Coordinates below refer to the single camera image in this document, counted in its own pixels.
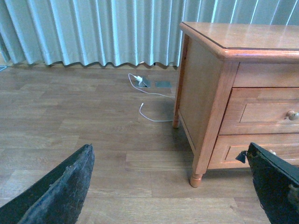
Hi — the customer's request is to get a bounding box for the wooden drawer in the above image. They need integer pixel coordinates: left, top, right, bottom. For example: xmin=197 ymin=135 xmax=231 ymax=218
xmin=220 ymin=88 xmax=299 ymax=135
xmin=208 ymin=133 xmax=299 ymax=169

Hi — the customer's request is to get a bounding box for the closed metal floor socket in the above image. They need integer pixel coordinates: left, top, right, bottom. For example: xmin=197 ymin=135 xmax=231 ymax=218
xmin=155 ymin=81 xmax=172 ymax=88

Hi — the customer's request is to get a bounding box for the open metal floor socket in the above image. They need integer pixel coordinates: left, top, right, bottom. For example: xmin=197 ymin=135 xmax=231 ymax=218
xmin=135 ymin=77 xmax=151 ymax=88

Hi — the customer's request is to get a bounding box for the white plug in floor socket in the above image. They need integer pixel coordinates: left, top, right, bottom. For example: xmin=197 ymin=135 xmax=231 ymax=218
xmin=133 ymin=76 xmax=142 ymax=83

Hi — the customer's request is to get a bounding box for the wooden nightstand cabinet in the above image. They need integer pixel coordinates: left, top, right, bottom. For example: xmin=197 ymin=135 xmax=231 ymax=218
xmin=172 ymin=21 xmax=299 ymax=188

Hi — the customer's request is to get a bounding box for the pale green pleated curtain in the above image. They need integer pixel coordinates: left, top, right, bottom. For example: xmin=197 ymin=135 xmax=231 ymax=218
xmin=0 ymin=0 xmax=299 ymax=66

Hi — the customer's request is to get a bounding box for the white cable on floor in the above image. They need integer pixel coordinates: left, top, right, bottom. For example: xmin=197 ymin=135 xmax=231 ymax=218
xmin=128 ymin=73 xmax=175 ymax=122

